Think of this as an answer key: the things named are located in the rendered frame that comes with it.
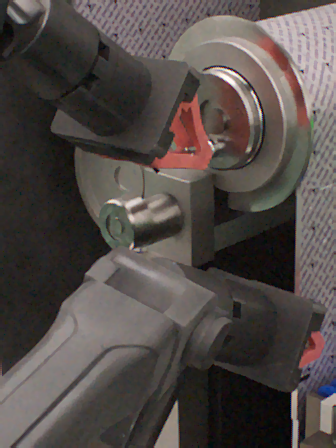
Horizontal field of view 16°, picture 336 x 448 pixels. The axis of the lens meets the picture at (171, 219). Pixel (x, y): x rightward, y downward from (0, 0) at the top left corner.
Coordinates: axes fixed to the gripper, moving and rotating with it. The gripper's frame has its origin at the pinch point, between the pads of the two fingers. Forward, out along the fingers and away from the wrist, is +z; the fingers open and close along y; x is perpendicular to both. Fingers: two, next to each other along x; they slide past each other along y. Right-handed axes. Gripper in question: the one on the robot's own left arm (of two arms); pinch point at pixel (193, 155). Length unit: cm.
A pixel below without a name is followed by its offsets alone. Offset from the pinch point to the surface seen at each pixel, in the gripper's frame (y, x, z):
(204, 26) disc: -2.0, 9.2, -2.2
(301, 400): 5.5, -12.7, 16.4
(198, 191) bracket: -1.0, -1.7, 3.1
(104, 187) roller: -14.9, -2.0, 7.4
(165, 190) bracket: -3.6, -2.4, 2.6
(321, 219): 6.3, -0.2, 8.8
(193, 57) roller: -2.5, 7.0, -1.4
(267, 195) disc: 3.6, -0.3, 5.2
